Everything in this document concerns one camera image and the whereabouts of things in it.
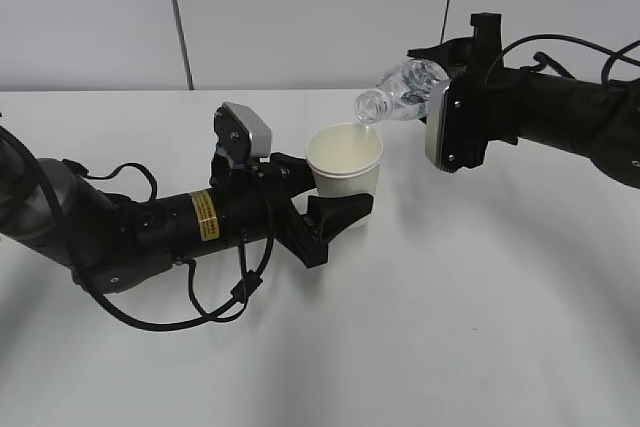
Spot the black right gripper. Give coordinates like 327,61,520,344
407,12,518,147

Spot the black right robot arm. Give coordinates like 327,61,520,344
407,13,639,188

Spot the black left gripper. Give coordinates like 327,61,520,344
210,152,374,268

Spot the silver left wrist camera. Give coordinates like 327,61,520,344
214,102,272,164

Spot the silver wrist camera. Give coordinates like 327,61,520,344
214,102,272,164
425,76,487,173

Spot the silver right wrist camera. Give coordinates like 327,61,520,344
425,76,487,173

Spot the clear water bottle green label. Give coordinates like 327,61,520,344
354,59,449,124

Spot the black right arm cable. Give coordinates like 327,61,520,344
482,34,640,93

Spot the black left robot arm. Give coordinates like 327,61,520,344
1,120,374,294

